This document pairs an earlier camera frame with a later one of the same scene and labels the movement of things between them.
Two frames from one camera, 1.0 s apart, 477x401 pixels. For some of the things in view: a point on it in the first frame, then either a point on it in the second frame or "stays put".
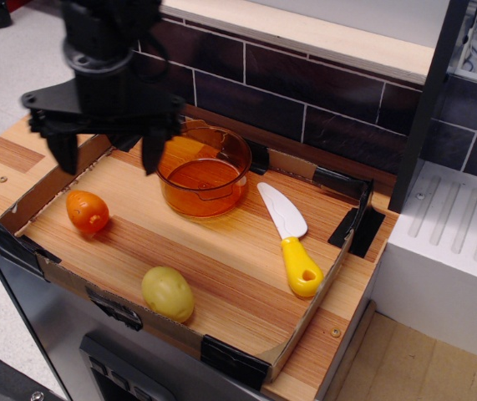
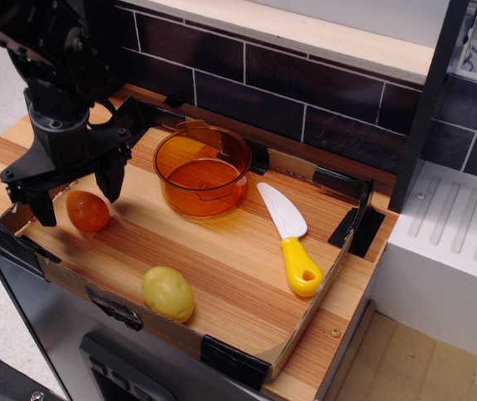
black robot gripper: x=103 y=101 to x=64 y=150
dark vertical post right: x=423 y=117 stays put
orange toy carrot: x=87 y=211 stays put
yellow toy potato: x=168 y=292 stays put
